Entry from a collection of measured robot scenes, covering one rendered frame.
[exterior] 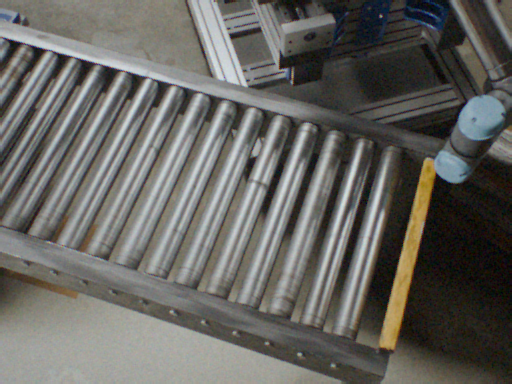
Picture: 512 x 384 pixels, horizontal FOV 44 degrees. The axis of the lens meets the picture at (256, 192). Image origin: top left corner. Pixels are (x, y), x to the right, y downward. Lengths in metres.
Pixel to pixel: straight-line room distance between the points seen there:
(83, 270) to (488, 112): 0.83
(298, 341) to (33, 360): 1.12
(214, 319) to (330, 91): 1.21
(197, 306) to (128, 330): 0.87
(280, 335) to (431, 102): 1.25
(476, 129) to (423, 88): 1.08
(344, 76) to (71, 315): 1.22
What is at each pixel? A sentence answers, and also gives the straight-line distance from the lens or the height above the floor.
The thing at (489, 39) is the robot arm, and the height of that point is 1.06.
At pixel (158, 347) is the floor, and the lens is 2.08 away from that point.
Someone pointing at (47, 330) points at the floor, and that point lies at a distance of 2.17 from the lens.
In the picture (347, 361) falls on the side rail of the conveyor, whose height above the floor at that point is 0.80.
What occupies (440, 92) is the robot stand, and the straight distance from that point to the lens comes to 2.31.
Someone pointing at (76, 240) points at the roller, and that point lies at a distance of 1.36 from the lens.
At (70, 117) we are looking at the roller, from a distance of 1.51.
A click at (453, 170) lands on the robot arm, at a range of 1.33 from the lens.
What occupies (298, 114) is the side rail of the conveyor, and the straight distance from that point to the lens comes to 1.46.
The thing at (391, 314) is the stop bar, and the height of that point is 0.82.
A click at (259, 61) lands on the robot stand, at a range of 2.32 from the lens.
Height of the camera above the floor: 1.98
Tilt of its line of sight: 61 degrees down
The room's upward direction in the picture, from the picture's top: straight up
